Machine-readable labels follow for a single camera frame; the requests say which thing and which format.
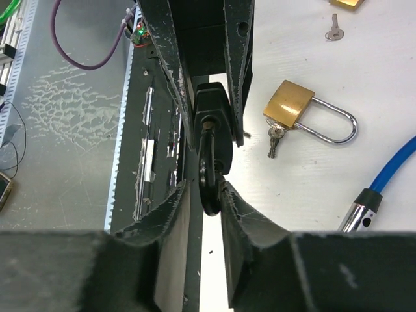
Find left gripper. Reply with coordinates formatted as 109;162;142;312
138;0;255;151

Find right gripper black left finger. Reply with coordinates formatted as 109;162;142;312
1;181;190;311

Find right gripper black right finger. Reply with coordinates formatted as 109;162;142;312
220;182;415;311

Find black padlock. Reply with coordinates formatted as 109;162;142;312
194;82;233;216

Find long-shackle brass padlock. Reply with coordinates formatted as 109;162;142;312
262;79;359;145

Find long padlock keys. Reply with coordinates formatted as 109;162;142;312
266;118;286;159

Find small silver key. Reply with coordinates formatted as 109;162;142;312
325;14;345;41

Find small brass padlock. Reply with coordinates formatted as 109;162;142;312
328;0;365;13

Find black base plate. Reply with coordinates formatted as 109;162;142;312
103;34;203;311

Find blue cable lock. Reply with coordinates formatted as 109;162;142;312
338;136;415;233

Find green cable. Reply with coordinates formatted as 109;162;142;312
0;0;25;25

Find blue cable duct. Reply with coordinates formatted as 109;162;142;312
0;0;40;146

